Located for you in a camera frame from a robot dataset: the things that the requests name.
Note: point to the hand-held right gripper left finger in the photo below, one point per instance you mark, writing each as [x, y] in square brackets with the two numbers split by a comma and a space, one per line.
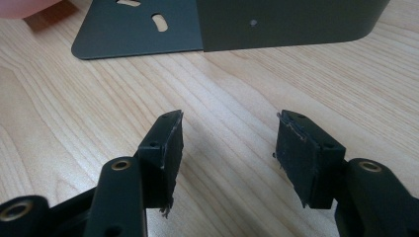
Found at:
[161, 164]

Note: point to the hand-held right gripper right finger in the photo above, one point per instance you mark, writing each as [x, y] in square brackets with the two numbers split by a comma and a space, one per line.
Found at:
[306, 158]

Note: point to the black slotted corner shelf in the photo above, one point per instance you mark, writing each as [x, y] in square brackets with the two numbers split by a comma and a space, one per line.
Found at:
[280, 26]

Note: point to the pink pump bottle blue pump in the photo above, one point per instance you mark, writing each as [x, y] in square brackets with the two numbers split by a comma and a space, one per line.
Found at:
[19, 7]

